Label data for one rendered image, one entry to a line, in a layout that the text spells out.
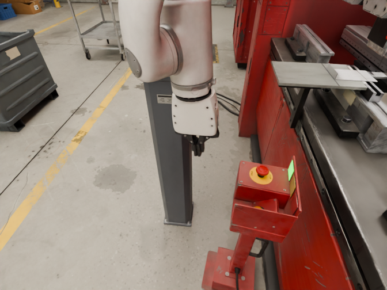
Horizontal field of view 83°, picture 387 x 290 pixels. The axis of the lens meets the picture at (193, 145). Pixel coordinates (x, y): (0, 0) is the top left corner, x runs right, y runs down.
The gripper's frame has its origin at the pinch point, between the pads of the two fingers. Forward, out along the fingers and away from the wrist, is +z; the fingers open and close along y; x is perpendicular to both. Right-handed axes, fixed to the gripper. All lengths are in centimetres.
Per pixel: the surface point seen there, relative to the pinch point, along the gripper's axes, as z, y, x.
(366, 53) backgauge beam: 7, -63, -87
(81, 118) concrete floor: 81, 158, -113
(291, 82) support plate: -3.3, -23.3, -31.2
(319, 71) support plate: -2, -33, -42
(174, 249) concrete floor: 93, 23, -11
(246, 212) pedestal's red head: 17.5, -13.4, 4.8
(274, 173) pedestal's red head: 18.6, -21.2, -11.7
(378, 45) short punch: -12, -46, -40
